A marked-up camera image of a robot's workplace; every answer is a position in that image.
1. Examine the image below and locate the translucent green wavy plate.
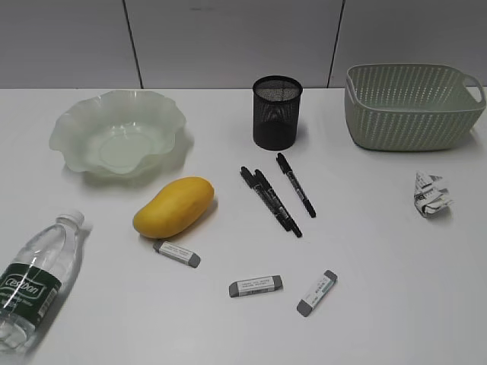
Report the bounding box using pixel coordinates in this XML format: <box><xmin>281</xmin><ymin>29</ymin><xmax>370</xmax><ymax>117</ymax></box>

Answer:
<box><xmin>49</xmin><ymin>90</ymin><xmax>186</xmax><ymax>178</ymax></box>

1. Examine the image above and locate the black marker pen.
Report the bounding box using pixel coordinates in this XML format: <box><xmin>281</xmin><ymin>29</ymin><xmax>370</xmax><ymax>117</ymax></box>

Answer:
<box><xmin>254</xmin><ymin>169</ymin><xmax>302</xmax><ymax>238</ymax></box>
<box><xmin>276</xmin><ymin>152</ymin><xmax>317</xmax><ymax>218</ymax></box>
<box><xmin>240</xmin><ymin>167</ymin><xmax>291</xmax><ymax>231</ymax></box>

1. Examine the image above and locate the waste paper ball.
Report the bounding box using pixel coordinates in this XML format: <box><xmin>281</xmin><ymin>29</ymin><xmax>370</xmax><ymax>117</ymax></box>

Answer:
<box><xmin>413</xmin><ymin>170</ymin><xmax>454</xmax><ymax>218</ymax></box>

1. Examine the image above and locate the yellow mango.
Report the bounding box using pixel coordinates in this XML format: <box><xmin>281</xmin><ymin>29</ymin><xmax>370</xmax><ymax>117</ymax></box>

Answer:
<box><xmin>132</xmin><ymin>176</ymin><xmax>215</xmax><ymax>239</ymax></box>

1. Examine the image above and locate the light green plastic basket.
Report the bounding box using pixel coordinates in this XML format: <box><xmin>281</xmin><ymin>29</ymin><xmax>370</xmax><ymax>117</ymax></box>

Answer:
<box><xmin>344</xmin><ymin>63</ymin><xmax>486</xmax><ymax>152</ymax></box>

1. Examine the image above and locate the grey white eraser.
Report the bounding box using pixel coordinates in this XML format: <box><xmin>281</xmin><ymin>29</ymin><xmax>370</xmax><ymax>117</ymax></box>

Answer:
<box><xmin>153</xmin><ymin>240</ymin><xmax>201</xmax><ymax>268</ymax></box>
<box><xmin>297</xmin><ymin>270</ymin><xmax>338</xmax><ymax>317</ymax></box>
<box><xmin>228</xmin><ymin>275</ymin><xmax>283</xmax><ymax>298</ymax></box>

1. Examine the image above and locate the black mesh pen holder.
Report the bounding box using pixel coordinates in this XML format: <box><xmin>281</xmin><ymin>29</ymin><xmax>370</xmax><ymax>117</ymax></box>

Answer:
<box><xmin>253</xmin><ymin>75</ymin><xmax>303</xmax><ymax>151</ymax></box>

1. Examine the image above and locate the clear plastic water bottle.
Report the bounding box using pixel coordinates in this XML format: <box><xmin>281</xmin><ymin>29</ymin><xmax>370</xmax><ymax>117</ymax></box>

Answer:
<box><xmin>1</xmin><ymin>210</ymin><xmax>84</xmax><ymax>351</ymax></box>

